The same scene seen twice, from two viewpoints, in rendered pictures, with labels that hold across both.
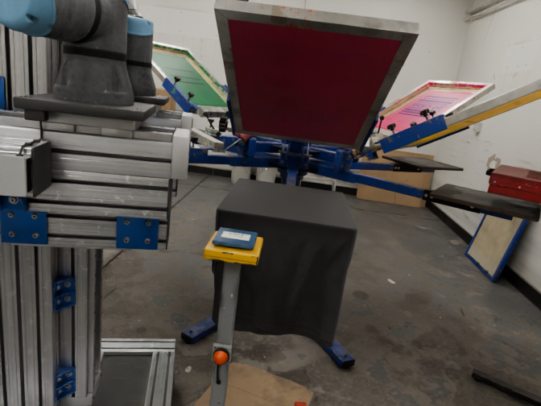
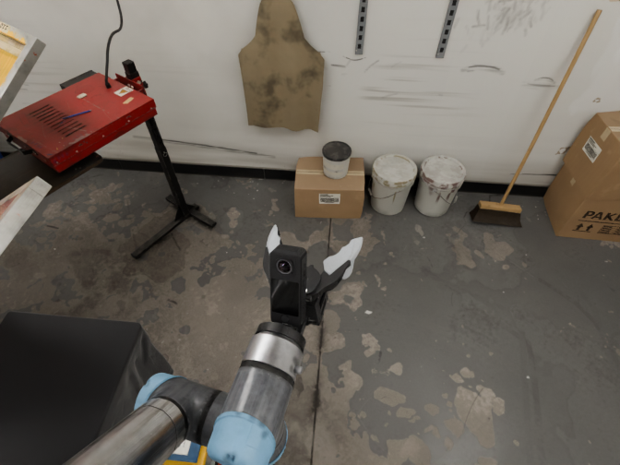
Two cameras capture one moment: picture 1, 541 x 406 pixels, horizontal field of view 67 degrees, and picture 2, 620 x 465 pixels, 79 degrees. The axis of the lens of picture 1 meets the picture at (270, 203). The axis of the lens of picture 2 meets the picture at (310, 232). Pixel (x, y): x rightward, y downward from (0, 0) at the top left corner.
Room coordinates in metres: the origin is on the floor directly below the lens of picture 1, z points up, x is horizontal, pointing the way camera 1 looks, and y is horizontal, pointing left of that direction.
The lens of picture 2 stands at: (0.58, 0.28, 2.16)
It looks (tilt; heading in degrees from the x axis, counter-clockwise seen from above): 51 degrees down; 273
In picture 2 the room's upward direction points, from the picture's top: straight up
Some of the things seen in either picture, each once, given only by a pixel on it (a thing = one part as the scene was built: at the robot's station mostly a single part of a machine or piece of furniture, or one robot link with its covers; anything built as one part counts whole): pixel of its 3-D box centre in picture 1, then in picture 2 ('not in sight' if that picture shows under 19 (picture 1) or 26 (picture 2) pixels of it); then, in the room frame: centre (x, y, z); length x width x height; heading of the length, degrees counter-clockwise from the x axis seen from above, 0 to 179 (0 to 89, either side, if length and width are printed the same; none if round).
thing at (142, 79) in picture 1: (132, 76); not in sight; (1.33, 0.49, 1.31); 0.15 x 0.15 x 0.10
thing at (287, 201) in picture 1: (289, 200); (40, 381); (1.44, -0.07, 0.95); 0.48 x 0.44 x 0.01; 178
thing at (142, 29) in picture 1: (133, 38); not in sight; (1.34, 0.49, 1.42); 0.13 x 0.12 x 0.14; 25
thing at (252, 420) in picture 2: not in sight; (252, 417); (0.65, 0.16, 1.65); 0.11 x 0.08 x 0.09; 76
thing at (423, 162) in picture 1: (375, 164); not in sight; (2.87, -0.71, 0.91); 1.34 x 0.40 x 0.08; 118
